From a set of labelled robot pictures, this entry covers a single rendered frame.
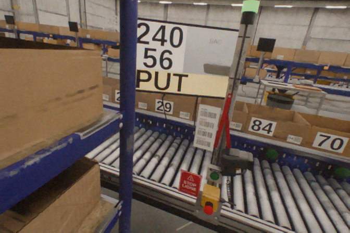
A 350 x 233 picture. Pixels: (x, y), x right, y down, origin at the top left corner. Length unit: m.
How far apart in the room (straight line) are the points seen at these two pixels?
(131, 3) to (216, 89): 0.57
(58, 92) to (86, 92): 0.04
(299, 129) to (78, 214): 1.32
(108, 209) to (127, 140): 0.15
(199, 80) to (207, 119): 0.18
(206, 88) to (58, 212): 0.62
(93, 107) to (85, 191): 0.15
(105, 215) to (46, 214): 0.13
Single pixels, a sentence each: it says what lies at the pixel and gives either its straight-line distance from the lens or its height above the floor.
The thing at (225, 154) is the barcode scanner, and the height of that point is 1.08.
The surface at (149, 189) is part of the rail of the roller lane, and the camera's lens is 1.02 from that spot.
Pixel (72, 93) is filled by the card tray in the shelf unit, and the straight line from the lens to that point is 0.25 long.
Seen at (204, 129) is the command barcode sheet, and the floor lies 1.14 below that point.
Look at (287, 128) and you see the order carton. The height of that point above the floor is 1.00.
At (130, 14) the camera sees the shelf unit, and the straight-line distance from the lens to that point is 0.28.
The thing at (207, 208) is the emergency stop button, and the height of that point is 0.85.
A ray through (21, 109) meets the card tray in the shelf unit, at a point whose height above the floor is 1.38.
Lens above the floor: 1.46
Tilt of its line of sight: 17 degrees down
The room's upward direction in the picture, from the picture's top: 6 degrees clockwise
